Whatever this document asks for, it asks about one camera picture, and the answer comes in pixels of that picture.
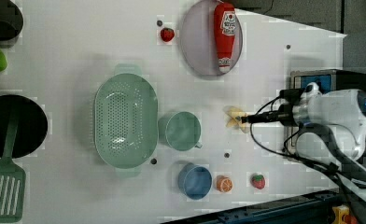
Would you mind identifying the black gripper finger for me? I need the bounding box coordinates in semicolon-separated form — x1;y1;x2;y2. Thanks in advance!
241;114;269;123

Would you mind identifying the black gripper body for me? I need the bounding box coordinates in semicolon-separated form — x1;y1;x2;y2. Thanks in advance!
267;104;296;126

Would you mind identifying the yellow plush banana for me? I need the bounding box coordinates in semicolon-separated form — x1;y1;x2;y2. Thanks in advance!
226;106;250;133

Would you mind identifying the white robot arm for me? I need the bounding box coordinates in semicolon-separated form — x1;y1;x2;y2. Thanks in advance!
235;82;366;203

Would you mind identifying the green mug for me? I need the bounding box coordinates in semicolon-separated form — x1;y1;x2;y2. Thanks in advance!
158;111;203;151

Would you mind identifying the blue mug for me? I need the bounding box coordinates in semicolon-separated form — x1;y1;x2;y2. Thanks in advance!
177;163;212;200

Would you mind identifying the silver blue toaster oven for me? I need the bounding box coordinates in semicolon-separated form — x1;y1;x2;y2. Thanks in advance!
291;70;366;160

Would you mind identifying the orange slice toy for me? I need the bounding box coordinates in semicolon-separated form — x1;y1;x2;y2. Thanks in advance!
217;175;233;193

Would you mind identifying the red ketchup bottle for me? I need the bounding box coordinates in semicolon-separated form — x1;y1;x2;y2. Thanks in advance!
214;3;236;73

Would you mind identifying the grey round plate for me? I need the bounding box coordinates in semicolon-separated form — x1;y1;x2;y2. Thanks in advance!
180;0;243;76

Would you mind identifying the yellow red emergency button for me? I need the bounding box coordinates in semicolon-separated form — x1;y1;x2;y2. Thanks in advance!
331;205;359;224

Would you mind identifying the red toy strawberry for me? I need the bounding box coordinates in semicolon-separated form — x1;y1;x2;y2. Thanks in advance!
160;27;176;43

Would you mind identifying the green colander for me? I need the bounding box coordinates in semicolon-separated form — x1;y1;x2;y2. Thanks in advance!
93;63;159;178

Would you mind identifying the black round pan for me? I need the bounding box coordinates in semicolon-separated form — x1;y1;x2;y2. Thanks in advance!
0;94;48;159

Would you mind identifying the green spatula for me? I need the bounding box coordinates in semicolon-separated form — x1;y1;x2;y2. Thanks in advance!
0;106;26;223

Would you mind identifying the black cup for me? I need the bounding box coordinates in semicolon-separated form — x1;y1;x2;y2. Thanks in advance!
0;0;23;41

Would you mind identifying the black cable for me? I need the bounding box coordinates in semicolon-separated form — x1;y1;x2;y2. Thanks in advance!
249;96;341;175

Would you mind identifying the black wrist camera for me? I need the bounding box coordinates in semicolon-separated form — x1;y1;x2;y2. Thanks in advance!
279;88;304;105

